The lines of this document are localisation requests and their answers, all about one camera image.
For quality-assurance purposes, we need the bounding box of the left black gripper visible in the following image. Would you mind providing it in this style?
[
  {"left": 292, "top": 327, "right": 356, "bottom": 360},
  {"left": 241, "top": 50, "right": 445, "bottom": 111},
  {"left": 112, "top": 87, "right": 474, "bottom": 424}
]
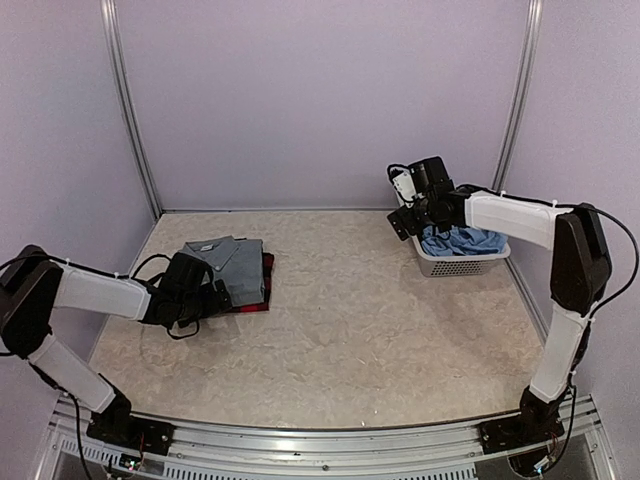
[{"left": 177, "top": 279, "right": 231, "bottom": 328}]

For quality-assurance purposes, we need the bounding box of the grey button shirt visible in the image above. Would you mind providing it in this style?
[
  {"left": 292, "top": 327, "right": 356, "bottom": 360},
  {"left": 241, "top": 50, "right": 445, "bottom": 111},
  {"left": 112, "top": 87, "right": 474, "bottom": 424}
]
[{"left": 180, "top": 236, "right": 265, "bottom": 307}]

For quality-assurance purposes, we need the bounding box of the red black plaid shirt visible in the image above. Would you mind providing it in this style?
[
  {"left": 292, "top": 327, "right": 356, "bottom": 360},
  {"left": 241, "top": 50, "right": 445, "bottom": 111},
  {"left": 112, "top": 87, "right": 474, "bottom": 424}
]
[{"left": 229, "top": 252, "right": 275, "bottom": 314}]

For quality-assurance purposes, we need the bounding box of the white plastic laundry basket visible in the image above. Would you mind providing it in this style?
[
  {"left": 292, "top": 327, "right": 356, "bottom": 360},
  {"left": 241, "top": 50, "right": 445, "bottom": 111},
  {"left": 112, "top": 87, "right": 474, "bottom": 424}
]
[{"left": 407, "top": 235, "right": 511, "bottom": 277}]

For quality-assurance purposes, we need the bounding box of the light blue long sleeve shirt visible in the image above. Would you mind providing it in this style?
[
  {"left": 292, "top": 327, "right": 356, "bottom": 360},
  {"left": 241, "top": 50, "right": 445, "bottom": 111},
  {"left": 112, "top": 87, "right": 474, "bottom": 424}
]
[{"left": 420, "top": 226, "right": 508, "bottom": 257}]

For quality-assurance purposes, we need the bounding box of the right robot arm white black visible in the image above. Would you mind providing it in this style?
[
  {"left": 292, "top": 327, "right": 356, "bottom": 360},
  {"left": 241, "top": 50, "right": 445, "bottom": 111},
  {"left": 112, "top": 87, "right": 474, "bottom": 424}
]
[{"left": 387, "top": 156, "right": 612, "bottom": 444}]

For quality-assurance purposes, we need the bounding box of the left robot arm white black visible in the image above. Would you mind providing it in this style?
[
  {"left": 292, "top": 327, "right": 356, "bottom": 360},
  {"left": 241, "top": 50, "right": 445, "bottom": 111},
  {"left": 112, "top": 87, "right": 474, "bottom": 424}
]
[{"left": 1, "top": 245, "right": 232, "bottom": 445}]

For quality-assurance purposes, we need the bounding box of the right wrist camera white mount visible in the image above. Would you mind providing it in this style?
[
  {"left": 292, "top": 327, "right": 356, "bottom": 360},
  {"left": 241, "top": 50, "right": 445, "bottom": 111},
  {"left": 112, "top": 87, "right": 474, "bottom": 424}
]
[{"left": 387, "top": 164, "right": 416, "bottom": 204}]

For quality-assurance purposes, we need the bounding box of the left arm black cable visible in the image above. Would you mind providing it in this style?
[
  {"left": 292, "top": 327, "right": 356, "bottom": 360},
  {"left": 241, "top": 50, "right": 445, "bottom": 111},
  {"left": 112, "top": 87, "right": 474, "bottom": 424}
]
[{"left": 129, "top": 253, "right": 201, "bottom": 341}]

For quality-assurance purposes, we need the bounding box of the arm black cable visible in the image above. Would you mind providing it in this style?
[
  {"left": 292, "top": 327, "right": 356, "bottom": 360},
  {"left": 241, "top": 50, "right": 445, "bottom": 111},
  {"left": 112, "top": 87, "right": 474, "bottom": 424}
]
[
  {"left": 574, "top": 203, "right": 635, "bottom": 314},
  {"left": 129, "top": 253, "right": 201, "bottom": 341}
]

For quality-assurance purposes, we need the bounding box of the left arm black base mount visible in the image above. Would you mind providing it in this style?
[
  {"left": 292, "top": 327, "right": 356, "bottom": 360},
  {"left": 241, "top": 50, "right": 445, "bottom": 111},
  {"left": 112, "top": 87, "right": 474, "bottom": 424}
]
[{"left": 87, "top": 417, "right": 175, "bottom": 456}]

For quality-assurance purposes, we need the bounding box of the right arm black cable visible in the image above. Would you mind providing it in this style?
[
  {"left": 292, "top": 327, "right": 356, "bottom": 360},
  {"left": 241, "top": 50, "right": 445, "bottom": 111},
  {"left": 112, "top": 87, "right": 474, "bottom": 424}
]
[{"left": 574, "top": 203, "right": 635, "bottom": 314}]

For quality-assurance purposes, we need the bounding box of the right aluminium frame post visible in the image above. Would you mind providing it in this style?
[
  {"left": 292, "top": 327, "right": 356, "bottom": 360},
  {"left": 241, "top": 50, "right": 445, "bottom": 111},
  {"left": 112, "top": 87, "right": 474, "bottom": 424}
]
[{"left": 492, "top": 0, "right": 544, "bottom": 191}]

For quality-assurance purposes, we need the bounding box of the aluminium frame post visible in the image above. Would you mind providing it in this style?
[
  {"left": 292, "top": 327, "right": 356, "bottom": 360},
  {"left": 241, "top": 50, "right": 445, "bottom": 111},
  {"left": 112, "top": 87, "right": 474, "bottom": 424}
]
[
  {"left": 492, "top": 0, "right": 544, "bottom": 191},
  {"left": 100, "top": 0, "right": 164, "bottom": 220}
]

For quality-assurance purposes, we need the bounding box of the front aluminium rail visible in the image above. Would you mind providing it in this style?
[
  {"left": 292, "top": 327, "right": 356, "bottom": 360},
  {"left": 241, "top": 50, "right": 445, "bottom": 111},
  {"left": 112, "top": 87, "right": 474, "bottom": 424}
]
[{"left": 47, "top": 394, "right": 609, "bottom": 480}]

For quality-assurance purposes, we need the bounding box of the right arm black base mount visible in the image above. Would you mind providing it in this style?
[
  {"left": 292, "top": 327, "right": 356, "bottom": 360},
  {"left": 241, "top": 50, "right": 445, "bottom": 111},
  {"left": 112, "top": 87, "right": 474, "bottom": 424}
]
[{"left": 478, "top": 415, "right": 565, "bottom": 454}]

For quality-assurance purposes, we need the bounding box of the left aluminium frame post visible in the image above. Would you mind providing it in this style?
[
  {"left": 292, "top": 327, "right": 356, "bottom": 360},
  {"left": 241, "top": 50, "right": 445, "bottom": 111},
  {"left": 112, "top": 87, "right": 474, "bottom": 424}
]
[{"left": 100, "top": 0, "right": 164, "bottom": 220}]

